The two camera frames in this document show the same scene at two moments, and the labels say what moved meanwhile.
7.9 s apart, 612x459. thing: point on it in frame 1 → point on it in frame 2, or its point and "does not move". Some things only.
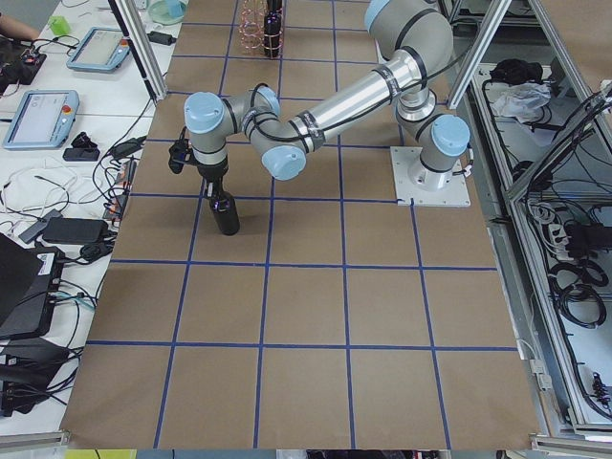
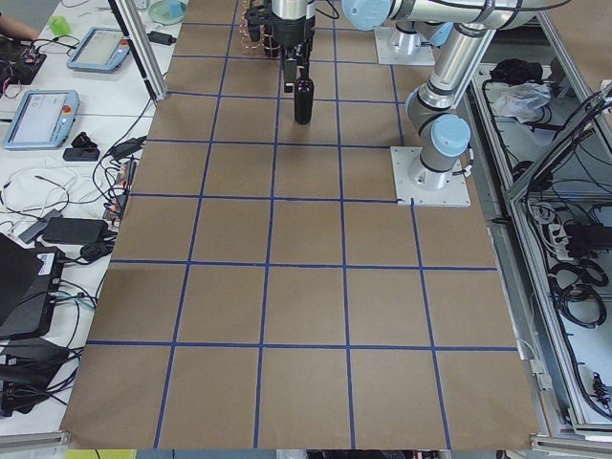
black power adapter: (160, 37) does not move
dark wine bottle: (226, 211) → (304, 96)
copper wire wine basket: (251, 28) does not move
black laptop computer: (30, 281) does not move
